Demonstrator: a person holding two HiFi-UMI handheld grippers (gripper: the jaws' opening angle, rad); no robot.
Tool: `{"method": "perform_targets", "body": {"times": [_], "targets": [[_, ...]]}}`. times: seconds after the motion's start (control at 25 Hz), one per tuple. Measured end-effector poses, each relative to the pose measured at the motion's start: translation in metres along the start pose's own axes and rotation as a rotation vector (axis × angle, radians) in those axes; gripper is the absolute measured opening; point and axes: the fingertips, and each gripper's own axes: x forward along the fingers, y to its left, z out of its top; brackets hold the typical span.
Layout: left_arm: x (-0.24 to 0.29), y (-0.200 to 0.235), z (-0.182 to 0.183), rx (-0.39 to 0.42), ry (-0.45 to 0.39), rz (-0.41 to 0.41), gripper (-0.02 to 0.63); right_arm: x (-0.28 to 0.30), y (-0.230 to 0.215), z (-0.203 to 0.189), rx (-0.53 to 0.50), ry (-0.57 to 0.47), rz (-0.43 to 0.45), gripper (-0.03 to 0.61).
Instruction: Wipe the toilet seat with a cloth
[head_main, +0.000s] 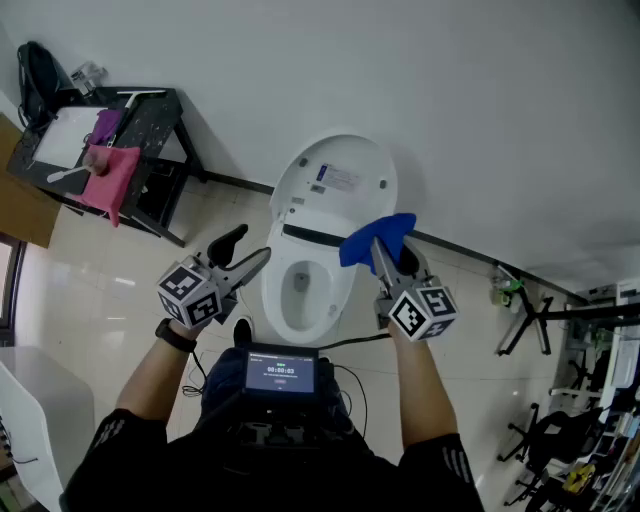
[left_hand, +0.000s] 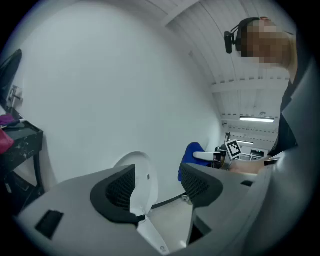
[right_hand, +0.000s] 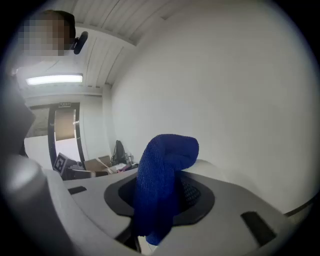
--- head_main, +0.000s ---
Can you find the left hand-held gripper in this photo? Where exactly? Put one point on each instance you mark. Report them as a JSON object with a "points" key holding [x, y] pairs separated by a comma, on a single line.
{"points": [[192, 300]]}

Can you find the white sink basin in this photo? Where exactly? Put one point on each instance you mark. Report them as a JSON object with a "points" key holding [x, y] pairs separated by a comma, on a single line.
{"points": [[65, 135]]}

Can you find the black wristwatch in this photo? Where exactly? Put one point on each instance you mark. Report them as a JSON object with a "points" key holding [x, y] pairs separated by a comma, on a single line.
{"points": [[172, 337]]}

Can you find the white toilet lid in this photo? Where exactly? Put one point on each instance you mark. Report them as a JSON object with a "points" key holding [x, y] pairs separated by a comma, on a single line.
{"points": [[345, 150]]}

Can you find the black sink table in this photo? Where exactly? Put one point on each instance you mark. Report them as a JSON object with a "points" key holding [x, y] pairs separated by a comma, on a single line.
{"points": [[155, 125]]}

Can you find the pink cloth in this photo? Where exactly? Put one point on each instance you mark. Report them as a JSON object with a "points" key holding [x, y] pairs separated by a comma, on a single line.
{"points": [[110, 185]]}

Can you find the green and white object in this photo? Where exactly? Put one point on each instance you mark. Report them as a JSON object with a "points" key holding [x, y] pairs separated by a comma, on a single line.
{"points": [[507, 290]]}

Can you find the purple cloth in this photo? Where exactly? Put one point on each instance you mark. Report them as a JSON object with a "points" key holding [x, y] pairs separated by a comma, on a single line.
{"points": [[105, 125]]}

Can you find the white cabinet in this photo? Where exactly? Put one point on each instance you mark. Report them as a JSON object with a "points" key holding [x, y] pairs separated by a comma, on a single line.
{"points": [[40, 410]]}

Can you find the person's black shirt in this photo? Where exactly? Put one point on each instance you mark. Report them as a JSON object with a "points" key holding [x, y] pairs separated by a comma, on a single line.
{"points": [[280, 480]]}

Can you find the black chest rig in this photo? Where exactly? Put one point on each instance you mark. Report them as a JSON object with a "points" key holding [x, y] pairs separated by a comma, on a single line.
{"points": [[280, 430]]}

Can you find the cluttered shelf rack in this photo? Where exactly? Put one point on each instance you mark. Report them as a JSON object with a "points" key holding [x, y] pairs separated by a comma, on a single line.
{"points": [[620, 360]]}

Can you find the yellow object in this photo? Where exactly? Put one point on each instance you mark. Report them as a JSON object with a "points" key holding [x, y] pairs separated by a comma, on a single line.
{"points": [[579, 477]]}

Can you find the person's left forearm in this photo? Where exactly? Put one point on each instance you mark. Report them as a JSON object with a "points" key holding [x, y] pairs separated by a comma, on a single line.
{"points": [[150, 370]]}

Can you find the white toilet body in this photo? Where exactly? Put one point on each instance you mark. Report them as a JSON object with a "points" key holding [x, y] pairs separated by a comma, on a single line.
{"points": [[305, 220]]}

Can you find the black chest-mounted screen device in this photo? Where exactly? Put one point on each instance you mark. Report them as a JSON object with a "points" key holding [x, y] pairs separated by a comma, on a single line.
{"points": [[222, 370]]}

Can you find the white squeegee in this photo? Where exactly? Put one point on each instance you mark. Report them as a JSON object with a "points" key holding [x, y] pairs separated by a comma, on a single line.
{"points": [[142, 93]]}

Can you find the black office chair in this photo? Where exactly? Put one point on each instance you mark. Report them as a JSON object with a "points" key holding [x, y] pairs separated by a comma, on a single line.
{"points": [[560, 440]]}

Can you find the person's right forearm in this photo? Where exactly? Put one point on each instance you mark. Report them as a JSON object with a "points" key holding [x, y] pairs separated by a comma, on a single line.
{"points": [[425, 390]]}

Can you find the person's black shoe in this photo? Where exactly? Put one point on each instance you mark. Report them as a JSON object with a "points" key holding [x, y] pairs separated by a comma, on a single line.
{"points": [[242, 330]]}

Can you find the blue cloth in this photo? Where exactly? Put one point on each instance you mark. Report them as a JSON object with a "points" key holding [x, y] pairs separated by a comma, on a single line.
{"points": [[380, 230]]}

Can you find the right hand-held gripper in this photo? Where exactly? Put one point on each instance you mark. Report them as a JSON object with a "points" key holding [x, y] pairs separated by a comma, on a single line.
{"points": [[420, 312]]}

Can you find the black floor stand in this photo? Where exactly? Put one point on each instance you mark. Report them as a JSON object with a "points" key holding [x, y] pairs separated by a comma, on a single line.
{"points": [[537, 315]]}

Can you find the black backpack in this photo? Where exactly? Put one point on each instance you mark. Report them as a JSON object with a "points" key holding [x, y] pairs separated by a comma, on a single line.
{"points": [[37, 80]]}

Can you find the black framed door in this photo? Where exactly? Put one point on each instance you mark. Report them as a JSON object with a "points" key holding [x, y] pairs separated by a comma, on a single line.
{"points": [[19, 280]]}

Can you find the brown board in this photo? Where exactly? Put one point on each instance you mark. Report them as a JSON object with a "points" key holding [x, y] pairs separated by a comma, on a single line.
{"points": [[25, 215]]}

